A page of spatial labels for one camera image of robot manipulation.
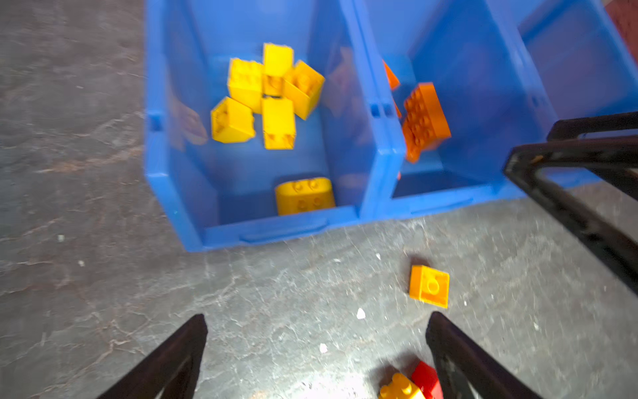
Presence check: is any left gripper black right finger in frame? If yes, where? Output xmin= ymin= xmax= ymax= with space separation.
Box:
xmin=425 ymin=312 xmax=539 ymax=398

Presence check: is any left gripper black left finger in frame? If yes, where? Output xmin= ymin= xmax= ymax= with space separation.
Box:
xmin=100 ymin=314 xmax=208 ymax=398

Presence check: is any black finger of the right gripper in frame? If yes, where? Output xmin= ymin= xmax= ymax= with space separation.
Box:
xmin=503 ymin=136 xmax=637 ymax=293
xmin=547 ymin=111 xmax=637 ymax=142

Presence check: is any red lego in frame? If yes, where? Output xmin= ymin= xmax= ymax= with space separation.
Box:
xmin=410 ymin=361 xmax=444 ymax=399

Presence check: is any small orange yellow lego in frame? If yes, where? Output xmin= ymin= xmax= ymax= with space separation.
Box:
xmin=409 ymin=265 xmax=450 ymax=309

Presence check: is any yellow lego long slanted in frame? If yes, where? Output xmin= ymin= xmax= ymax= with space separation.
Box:
xmin=275 ymin=177 xmax=336 ymax=216

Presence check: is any blue three-compartment bin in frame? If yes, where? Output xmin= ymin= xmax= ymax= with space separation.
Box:
xmin=145 ymin=1 xmax=637 ymax=252

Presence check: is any yellow lego top small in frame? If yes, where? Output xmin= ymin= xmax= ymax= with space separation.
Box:
xmin=263 ymin=43 xmax=294 ymax=97

